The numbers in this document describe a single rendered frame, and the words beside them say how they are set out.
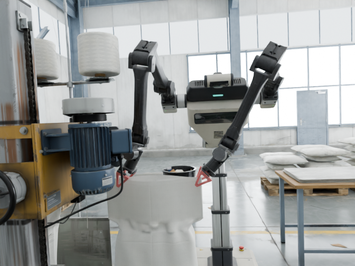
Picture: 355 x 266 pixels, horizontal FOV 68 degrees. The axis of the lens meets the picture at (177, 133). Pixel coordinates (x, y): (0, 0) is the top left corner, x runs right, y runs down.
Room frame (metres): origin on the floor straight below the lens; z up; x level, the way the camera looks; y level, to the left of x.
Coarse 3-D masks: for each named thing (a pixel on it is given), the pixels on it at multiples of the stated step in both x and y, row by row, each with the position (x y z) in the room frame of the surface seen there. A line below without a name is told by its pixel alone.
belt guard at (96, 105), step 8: (64, 104) 0.88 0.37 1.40; (72, 104) 0.86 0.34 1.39; (80, 104) 0.86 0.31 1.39; (88, 104) 0.86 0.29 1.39; (96, 104) 0.87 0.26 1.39; (104, 104) 0.89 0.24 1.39; (112, 104) 0.93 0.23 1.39; (64, 112) 0.88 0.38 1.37; (72, 112) 0.86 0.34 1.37; (80, 112) 0.86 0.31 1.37; (88, 112) 0.86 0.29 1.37; (96, 112) 1.15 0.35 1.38; (104, 112) 1.08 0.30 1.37; (112, 112) 1.00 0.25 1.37
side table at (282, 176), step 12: (288, 180) 2.25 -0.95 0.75; (300, 192) 2.11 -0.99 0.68; (300, 204) 2.11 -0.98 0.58; (300, 216) 2.11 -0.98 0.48; (300, 228) 2.11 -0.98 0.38; (300, 240) 2.11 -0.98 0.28; (300, 252) 2.11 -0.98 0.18; (312, 252) 2.11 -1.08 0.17; (324, 252) 2.10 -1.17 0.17; (336, 252) 2.09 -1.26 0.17; (348, 252) 2.08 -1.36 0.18; (300, 264) 2.12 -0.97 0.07
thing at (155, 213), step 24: (144, 192) 1.20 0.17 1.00; (168, 192) 1.20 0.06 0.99; (192, 192) 1.23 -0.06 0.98; (120, 216) 1.27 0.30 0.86; (144, 216) 1.20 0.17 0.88; (168, 216) 1.20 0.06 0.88; (192, 216) 1.23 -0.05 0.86; (120, 240) 1.21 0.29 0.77; (144, 240) 1.19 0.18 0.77; (168, 240) 1.17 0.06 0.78; (192, 240) 1.19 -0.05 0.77; (120, 264) 1.21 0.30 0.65; (144, 264) 1.18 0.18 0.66; (168, 264) 1.17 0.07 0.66; (192, 264) 1.18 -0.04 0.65
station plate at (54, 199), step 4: (56, 192) 0.92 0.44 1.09; (48, 196) 0.87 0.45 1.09; (52, 196) 0.89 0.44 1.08; (56, 196) 0.92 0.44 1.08; (60, 196) 0.94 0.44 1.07; (48, 200) 0.87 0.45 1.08; (52, 200) 0.89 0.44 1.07; (56, 200) 0.91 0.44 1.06; (60, 200) 0.94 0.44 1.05; (48, 204) 0.87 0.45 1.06; (52, 204) 0.89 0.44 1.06; (56, 204) 0.91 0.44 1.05; (48, 208) 0.87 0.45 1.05
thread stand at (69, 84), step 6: (66, 6) 1.10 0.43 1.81; (66, 12) 1.10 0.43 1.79; (66, 18) 1.10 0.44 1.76; (66, 24) 1.10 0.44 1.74; (66, 30) 1.10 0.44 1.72; (66, 36) 1.10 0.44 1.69; (66, 42) 1.10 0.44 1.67; (90, 78) 1.04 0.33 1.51; (96, 78) 1.04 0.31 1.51; (102, 78) 1.05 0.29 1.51; (108, 78) 1.05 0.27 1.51; (42, 84) 1.11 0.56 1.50; (48, 84) 1.11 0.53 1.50; (54, 84) 1.11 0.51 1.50; (60, 84) 1.10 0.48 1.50; (66, 84) 1.10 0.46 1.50; (72, 84) 1.09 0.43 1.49; (78, 84) 1.10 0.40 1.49; (72, 96) 1.10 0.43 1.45
